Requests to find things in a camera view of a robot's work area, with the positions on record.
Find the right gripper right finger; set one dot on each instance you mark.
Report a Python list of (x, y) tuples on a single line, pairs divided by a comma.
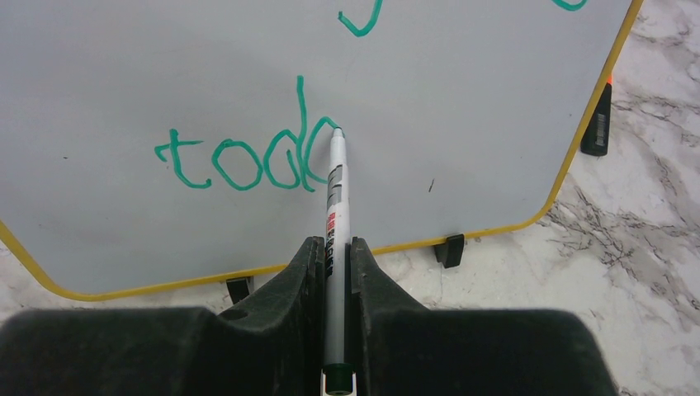
[(409, 349)]

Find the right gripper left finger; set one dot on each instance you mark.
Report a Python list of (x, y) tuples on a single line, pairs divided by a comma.
[(266, 344)]

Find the wire whiteboard stand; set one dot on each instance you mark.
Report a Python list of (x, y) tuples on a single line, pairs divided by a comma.
[(448, 254)]

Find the orange black highlighter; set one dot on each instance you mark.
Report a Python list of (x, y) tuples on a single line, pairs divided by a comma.
[(596, 137)]

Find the white green marker pen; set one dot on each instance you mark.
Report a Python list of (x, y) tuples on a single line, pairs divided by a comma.
[(337, 369)]

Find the yellow framed whiteboard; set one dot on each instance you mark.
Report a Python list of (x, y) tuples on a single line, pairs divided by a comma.
[(150, 145)]

